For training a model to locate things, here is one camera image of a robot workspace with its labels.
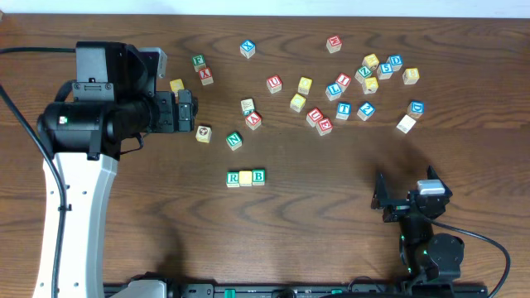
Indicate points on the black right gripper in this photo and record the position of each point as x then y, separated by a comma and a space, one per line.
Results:
398, 208

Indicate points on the red E block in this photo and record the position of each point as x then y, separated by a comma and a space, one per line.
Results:
324, 126

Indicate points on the blue D block upper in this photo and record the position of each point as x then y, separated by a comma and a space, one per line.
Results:
396, 62

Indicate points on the blue X block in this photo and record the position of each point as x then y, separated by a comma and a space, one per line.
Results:
247, 49

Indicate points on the blue D block lower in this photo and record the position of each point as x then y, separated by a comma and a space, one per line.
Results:
415, 109

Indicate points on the blue 5 block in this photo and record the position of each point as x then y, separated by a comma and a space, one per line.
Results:
384, 71

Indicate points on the red U block lower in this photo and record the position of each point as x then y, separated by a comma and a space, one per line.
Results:
314, 116

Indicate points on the yellow 8 block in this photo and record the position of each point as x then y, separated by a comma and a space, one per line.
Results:
410, 76

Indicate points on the green N block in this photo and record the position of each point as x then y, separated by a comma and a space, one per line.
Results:
234, 141

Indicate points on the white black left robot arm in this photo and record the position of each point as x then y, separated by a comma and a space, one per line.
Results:
82, 142

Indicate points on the yellow O block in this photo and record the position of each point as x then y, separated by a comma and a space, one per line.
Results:
245, 178

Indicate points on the green Z block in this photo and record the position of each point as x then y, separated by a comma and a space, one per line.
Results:
363, 73

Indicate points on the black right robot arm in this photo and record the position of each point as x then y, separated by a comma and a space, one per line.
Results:
430, 257

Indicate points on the green F block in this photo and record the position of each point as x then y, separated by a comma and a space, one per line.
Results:
198, 62

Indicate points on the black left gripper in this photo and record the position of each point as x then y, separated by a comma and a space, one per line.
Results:
166, 110

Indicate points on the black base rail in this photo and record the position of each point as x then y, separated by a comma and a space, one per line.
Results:
359, 288

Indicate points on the green R block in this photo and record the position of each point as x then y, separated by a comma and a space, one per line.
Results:
232, 179

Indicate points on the blue d block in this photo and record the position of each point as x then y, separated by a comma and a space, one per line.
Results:
415, 109
396, 62

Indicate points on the monkey picture wooden block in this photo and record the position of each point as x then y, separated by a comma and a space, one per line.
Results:
203, 134

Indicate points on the blue L block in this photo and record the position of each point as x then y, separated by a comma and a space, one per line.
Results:
333, 91

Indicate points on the red U block upper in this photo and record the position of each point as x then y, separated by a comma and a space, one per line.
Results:
274, 84

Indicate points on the green B block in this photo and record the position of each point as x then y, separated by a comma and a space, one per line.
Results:
258, 177

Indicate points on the red block far top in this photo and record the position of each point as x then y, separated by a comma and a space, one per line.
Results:
333, 44

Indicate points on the plain wooden block right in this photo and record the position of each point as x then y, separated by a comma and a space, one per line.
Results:
406, 124

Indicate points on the red A block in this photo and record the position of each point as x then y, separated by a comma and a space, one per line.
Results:
253, 120

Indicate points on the yellow hammer block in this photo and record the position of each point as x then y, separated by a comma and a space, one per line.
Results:
370, 85

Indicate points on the red Y block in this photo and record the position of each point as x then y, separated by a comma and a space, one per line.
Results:
206, 76

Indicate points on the plain green-edged block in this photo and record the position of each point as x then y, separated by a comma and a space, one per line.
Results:
247, 106

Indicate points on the blue T block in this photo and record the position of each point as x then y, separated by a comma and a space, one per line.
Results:
343, 111

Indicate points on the red I block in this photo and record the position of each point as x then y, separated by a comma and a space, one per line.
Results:
343, 80

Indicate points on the red u block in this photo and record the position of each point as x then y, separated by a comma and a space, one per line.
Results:
314, 116
274, 84

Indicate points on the blue 2 block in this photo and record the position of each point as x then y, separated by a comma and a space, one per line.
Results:
366, 110

